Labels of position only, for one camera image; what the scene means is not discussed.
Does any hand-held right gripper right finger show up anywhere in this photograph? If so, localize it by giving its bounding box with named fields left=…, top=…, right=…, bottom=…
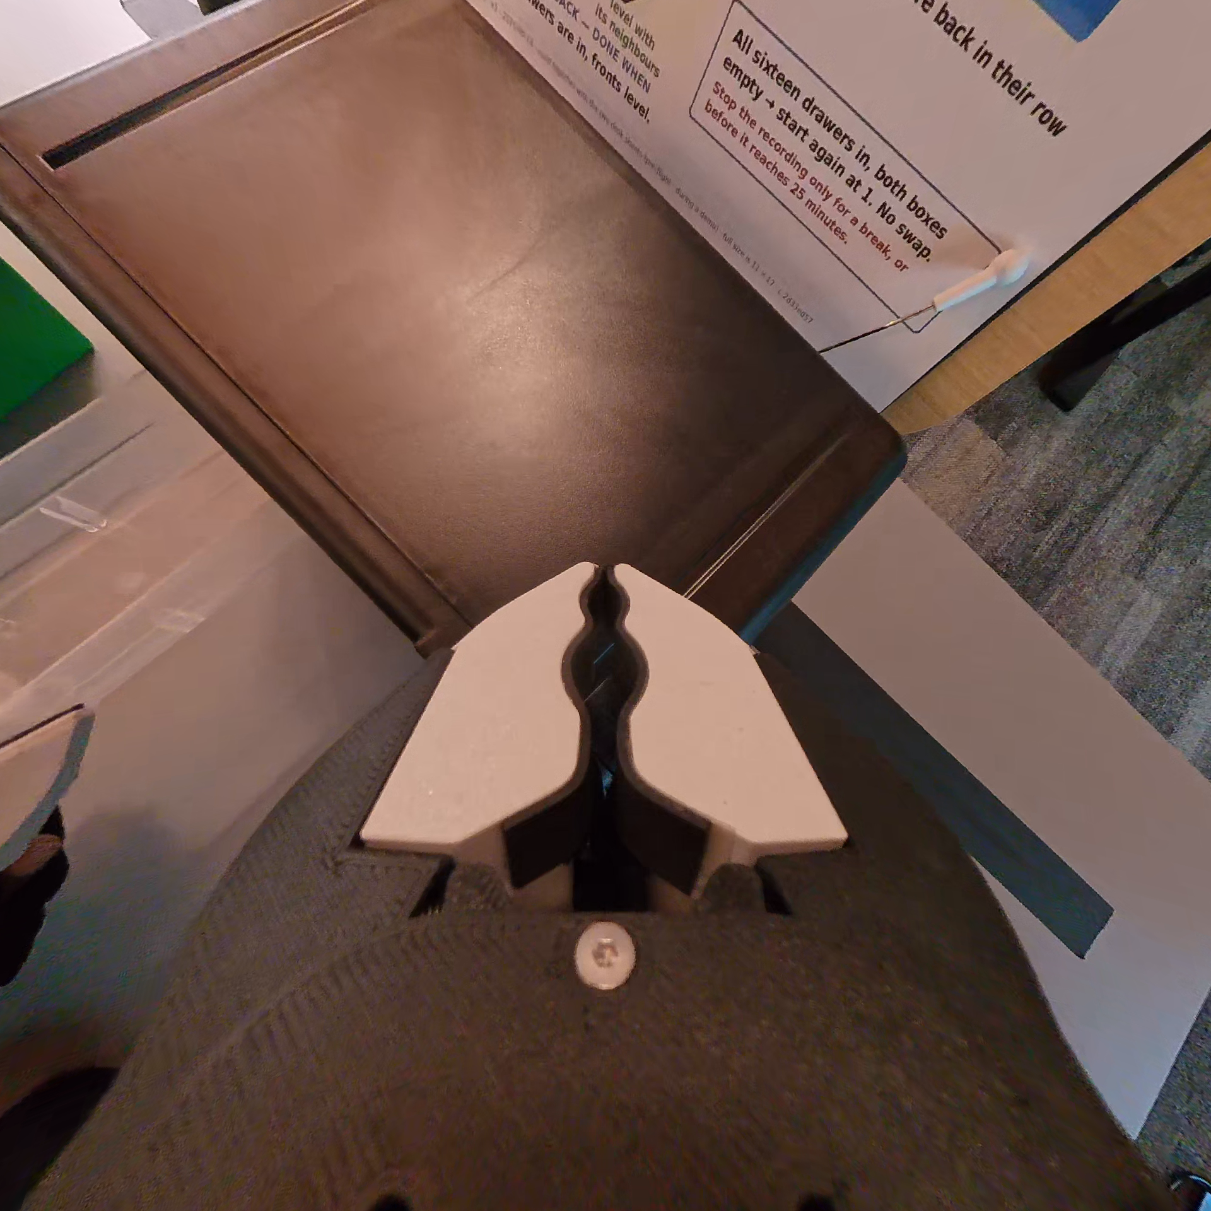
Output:
left=611, top=563, right=851, bottom=898

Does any white instruction sheet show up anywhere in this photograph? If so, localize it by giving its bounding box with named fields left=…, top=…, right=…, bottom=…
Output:
left=468, top=0, right=1211, bottom=411

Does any green box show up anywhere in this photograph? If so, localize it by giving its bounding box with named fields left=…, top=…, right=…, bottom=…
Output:
left=0, top=259, right=98, bottom=424

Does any white plug with thin wire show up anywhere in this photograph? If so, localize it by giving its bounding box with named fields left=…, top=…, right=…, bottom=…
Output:
left=816, top=248, right=1036, bottom=356

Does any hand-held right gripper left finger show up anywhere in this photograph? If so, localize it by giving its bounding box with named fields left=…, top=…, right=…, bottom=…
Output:
left=358, top=561, right=603, bottom=898

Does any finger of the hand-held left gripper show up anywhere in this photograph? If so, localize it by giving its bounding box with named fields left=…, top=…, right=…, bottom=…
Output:
left=0, top=706, right=98, bottom=874

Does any clear plastic box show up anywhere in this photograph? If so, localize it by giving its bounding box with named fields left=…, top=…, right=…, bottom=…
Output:
left=0, top=380, right=316, bottom=722

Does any black tray of grey cylinders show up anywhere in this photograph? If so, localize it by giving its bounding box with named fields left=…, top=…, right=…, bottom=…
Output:
left=0, top=0, right=909, bottom=656

